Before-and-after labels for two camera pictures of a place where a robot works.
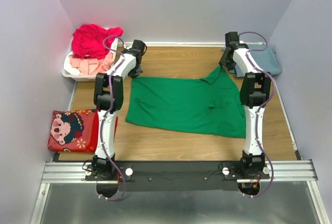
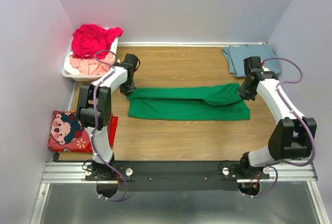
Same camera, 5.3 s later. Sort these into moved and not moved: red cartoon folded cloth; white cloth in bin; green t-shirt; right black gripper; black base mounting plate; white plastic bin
Moved: right black gripper; green t-shirt
Not moved: white cloth in bin; red cartoon folded cloth; black base mounting plate; white plastic bin
